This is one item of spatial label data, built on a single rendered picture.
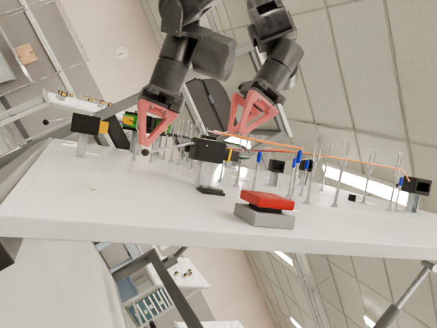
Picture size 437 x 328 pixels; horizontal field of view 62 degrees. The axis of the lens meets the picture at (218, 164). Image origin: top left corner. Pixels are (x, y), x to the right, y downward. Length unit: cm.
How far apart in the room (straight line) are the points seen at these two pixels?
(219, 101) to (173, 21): 117
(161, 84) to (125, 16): 769
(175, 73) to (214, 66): 7
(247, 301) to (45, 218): 1110
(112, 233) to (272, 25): 54
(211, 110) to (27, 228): 147
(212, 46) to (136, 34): 770
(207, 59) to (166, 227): 35
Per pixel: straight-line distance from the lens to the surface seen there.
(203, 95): 173
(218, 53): 62
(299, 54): 74
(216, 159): 66
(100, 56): 815
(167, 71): 64
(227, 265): 1040
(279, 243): 40
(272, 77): 70
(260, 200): 42
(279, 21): 76
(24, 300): 55
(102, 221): 34
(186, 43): 65
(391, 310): 82
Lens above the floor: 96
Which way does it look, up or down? 17 degrees up
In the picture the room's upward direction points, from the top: 61 degrees clockwise
